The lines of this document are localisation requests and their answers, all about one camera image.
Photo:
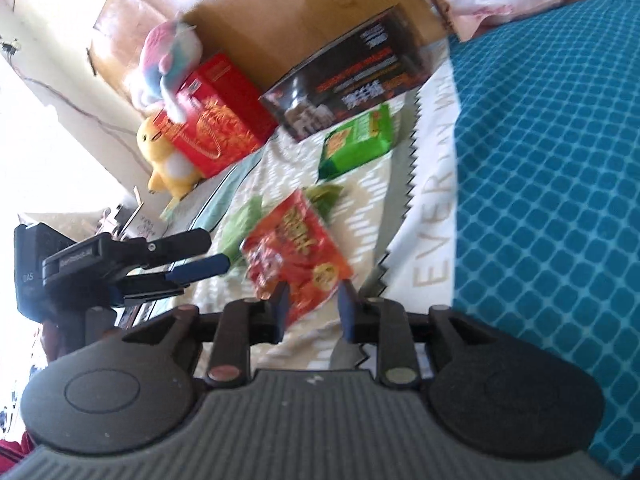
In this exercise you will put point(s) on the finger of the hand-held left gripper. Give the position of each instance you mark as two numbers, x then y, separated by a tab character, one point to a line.
200	267
175	247

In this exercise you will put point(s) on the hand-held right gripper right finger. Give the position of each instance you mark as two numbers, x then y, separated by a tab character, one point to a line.
346	310

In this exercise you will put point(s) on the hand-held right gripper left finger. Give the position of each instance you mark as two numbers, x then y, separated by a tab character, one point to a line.
281	307

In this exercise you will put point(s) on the red snack packet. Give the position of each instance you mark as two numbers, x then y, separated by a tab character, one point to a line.
295	250

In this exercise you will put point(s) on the light green pastry packet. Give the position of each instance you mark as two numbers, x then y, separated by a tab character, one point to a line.
240	225

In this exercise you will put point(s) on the yellow duck plush toy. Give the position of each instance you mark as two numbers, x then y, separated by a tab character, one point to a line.
175	165

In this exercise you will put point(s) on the patterned bed sheet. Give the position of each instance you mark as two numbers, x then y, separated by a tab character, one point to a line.
360	210

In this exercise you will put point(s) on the dark green pastry packet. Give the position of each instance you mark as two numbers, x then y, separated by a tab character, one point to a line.
325	196

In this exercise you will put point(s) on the red gift box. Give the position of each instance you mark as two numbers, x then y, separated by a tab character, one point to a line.
220	115

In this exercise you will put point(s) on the bright green snack packet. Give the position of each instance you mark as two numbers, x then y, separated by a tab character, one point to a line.
357	140

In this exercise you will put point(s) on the pastel unicorn plush toy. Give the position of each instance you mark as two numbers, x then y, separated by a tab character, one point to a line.
165	55

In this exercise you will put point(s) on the black cardboard box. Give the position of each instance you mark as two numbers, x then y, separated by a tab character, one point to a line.
345	80

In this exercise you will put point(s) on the blue checked blanket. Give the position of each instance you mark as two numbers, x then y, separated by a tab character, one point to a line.
550	185

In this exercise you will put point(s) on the brown cardboard box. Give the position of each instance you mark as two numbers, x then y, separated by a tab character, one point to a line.
260	5

